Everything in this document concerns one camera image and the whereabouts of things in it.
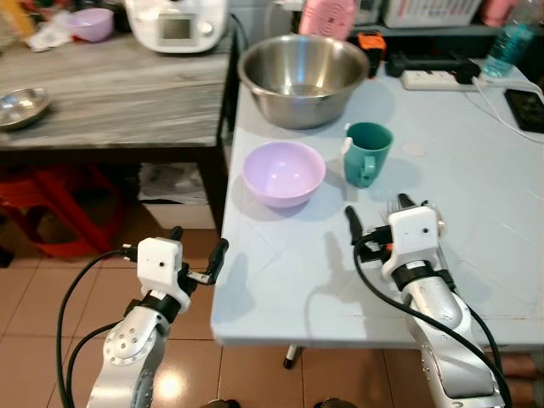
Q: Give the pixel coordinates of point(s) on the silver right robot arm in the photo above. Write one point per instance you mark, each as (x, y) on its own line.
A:
(446, 327)

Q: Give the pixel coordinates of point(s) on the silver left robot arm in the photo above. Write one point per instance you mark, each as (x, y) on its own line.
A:
(127, 353)

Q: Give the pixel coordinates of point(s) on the metal fork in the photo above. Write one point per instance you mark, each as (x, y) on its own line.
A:
(393, 205)

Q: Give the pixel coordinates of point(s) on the green mug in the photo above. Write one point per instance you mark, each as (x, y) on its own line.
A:
(371, 153)

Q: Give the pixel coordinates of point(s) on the big purple plastic bowl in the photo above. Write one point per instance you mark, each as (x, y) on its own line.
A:
(283, 174)

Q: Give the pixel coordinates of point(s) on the red plastic stool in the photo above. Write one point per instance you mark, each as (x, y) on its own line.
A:
(59, 208)

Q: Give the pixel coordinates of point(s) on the metal table leg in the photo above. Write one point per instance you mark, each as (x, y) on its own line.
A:
(292, 357)

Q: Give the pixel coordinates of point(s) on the white power strip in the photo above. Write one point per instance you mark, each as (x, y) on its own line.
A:
(429, 80)

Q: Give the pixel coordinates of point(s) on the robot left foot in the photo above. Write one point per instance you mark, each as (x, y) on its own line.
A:
(221, 404)

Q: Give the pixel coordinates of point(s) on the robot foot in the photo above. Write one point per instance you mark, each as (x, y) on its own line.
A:
(221, 404)
(337, 403)

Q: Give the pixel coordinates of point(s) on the black power adapter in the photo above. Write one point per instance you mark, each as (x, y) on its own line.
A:
(429, 62)

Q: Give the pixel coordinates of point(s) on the grey wooden side table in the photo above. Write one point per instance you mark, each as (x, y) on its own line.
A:
(127, 93)

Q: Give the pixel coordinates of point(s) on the black smartphone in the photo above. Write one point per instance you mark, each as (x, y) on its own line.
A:
(525, 110)

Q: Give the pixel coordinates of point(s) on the large stainless steel bowl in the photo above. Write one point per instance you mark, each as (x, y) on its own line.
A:
(302, 76)

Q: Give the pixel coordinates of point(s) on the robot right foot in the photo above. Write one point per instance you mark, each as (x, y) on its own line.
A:
(337, 403)

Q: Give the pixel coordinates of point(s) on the orange and black device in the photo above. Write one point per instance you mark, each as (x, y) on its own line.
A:
(371, 42)

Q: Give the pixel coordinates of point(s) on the clear blue water bottle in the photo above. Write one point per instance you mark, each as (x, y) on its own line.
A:
(508, 47)

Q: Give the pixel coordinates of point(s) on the white plastic basket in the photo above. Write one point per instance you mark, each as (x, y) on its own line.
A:
(429, 13)

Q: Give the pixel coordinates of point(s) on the steel plate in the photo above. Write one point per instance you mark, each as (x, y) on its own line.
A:
(21, 108)

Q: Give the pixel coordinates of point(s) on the pink appliance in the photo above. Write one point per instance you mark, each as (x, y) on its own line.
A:
(327, 17)

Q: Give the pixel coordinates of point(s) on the person's bare foot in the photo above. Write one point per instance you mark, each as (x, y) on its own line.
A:
(529, 391)

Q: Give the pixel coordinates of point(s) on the white kitchen appliance with display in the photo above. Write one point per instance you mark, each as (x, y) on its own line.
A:
(177, 25)

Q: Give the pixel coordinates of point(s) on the small purple bowl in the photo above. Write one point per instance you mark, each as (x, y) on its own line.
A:
(91, 24)

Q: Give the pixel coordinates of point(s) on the crumpled white plastic bag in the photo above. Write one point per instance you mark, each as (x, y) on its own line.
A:
(49, 34)

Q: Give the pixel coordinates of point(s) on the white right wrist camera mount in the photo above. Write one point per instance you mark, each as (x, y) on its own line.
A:
(412, 236)

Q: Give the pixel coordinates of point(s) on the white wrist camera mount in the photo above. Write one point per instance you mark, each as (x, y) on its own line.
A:
(160, 265)
(412, 236)

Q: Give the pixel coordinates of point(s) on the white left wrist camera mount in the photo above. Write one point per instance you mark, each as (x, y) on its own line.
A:
(160, 265)

